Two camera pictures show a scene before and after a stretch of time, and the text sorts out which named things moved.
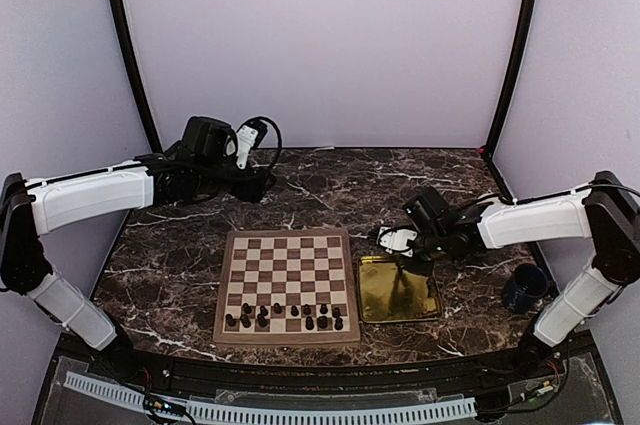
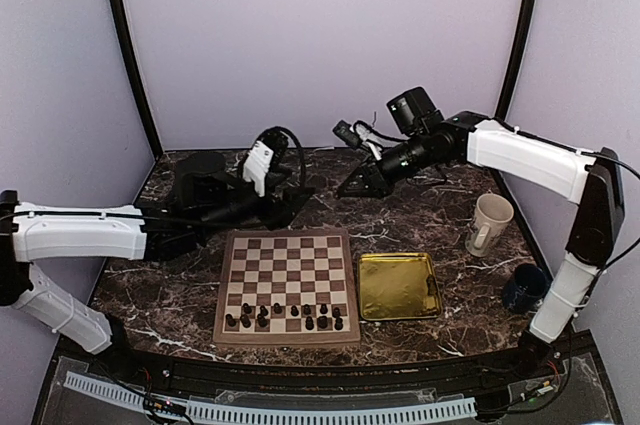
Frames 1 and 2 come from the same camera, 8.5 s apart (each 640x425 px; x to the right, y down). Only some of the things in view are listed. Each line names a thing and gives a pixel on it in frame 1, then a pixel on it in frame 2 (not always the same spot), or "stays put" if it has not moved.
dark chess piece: x=245 y=321 stays put
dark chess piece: x=261 y=321 stays put
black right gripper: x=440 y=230 → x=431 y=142
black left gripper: x=253 y=188 → x=281 y=210
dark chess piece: x=231 y=321 stays put
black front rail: x=326 y=376 stays put
